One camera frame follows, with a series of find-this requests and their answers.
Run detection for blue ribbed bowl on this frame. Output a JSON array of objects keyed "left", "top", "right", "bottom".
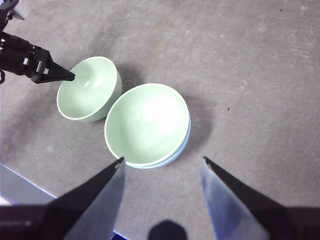
[{"left": 124, "top": 113, "right": 192, "bottom": 170}]

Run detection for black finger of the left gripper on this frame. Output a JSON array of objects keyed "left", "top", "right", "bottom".
[{"left": 31, "top": 52, "right": 77, "bottom": 85}]

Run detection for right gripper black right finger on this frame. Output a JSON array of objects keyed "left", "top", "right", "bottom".
[{"left": 200, "top": 156, "right": 301, "bottom": 240}]

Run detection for green ribbed bowl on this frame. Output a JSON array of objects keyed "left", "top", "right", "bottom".
[
  {"left": 56, "top": 56, "right": 123, "bottom": 123},
  {"left": 103, "top": 82, "right": 190, "bottom": 167}
]

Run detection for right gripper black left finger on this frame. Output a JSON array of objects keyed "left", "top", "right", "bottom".
[{"left": 37, "top": 156, "right": 126, "bottom": 240}]

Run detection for pale grey left wrist camera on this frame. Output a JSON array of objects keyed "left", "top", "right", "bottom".
[{"left": 12, "top": 3, "right": 28, "bottom": 21}]

